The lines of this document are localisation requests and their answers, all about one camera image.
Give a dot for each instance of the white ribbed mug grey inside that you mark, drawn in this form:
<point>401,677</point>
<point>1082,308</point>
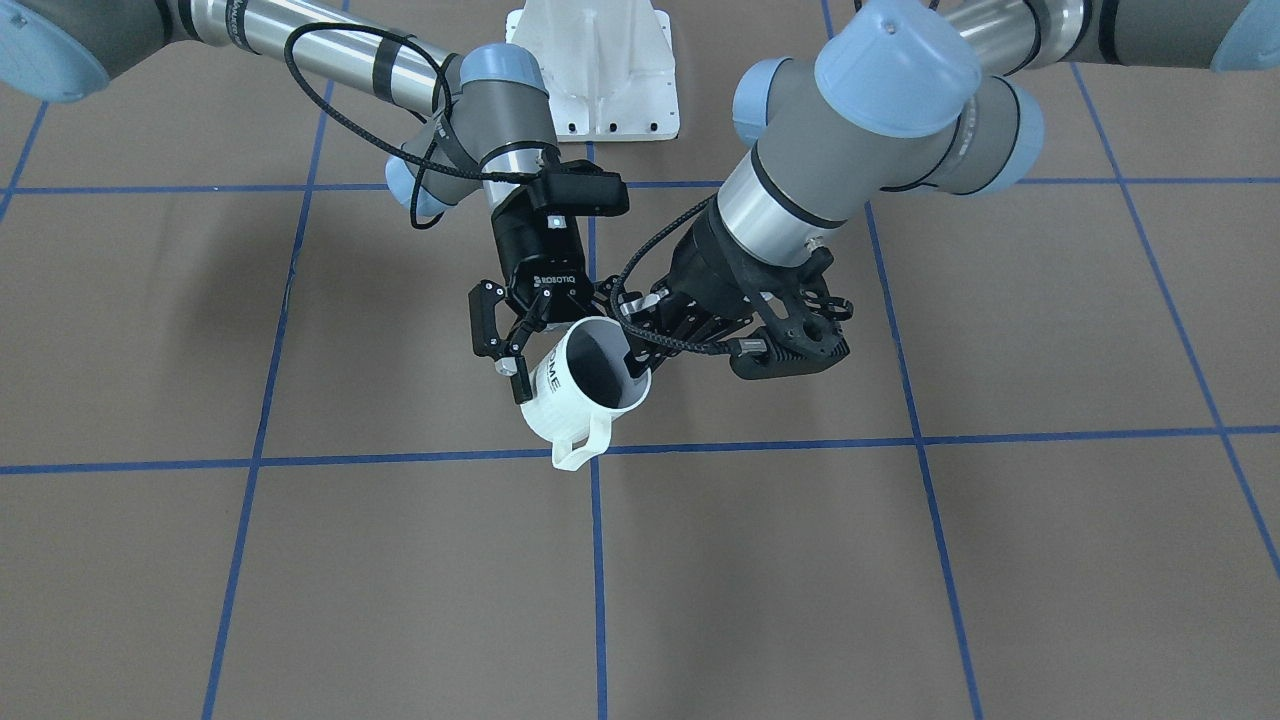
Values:
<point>588,380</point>

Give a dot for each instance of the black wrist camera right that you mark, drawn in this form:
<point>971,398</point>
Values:
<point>579,189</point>

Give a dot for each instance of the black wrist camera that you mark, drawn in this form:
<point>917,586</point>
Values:
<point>579,189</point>
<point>801,329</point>

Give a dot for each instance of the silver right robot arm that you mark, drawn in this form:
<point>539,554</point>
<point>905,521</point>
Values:
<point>451,124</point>

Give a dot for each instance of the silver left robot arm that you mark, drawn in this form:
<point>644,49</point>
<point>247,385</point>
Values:
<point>904,98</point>

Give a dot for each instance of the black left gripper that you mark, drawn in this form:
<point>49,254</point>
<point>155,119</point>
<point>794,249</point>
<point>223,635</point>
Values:
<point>708,268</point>

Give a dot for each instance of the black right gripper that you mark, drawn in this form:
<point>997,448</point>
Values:
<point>538,250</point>

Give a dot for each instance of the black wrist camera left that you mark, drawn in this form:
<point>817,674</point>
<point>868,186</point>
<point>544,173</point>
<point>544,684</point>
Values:
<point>801,329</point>

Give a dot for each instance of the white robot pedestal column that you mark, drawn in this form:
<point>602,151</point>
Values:
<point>609,67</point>

